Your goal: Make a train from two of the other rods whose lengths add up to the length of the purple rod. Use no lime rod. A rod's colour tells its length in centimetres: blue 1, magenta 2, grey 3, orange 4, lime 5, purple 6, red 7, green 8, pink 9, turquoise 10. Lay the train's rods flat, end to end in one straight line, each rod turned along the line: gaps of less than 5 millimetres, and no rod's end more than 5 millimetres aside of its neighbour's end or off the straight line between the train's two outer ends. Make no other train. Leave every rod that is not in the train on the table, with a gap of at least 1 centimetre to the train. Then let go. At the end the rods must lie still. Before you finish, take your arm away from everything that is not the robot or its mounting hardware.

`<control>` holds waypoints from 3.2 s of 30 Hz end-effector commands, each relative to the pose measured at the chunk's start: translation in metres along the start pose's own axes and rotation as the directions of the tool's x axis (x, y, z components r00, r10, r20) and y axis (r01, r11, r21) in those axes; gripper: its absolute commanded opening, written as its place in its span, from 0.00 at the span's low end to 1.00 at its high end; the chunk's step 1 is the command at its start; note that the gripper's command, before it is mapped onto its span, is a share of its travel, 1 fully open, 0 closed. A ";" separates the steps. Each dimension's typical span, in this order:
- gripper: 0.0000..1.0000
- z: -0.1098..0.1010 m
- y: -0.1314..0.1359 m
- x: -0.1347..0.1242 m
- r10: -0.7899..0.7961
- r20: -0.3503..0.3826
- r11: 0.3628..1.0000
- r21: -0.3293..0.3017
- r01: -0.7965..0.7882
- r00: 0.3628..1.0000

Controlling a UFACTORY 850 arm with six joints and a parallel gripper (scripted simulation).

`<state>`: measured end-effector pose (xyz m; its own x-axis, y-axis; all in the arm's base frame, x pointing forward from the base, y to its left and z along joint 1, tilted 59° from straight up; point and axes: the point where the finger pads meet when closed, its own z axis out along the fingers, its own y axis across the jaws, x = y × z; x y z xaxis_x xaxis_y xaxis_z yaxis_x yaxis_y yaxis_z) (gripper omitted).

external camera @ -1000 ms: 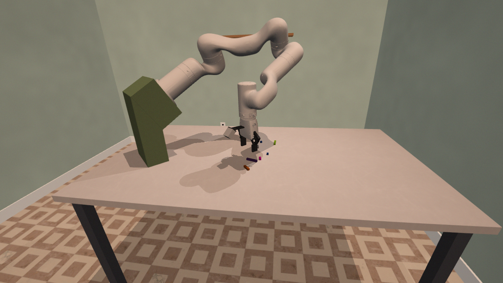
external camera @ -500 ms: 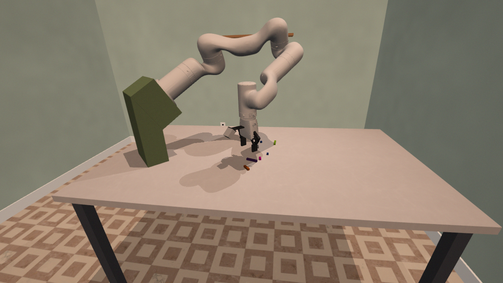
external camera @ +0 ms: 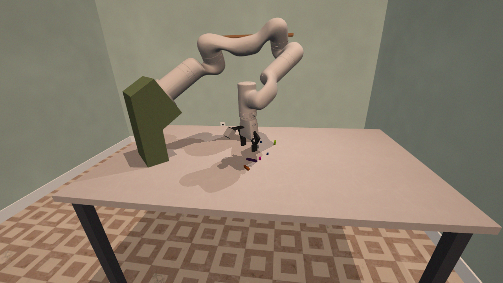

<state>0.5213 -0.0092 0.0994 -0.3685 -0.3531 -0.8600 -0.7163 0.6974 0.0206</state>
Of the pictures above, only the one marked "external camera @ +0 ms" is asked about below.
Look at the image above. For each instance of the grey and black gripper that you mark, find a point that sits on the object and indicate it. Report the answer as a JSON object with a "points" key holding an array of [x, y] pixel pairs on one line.
{"points": [[249, 131]]}

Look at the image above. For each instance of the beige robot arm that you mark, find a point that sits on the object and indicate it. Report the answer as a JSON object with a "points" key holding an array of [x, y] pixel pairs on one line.
{"points": [[210, 46]]}

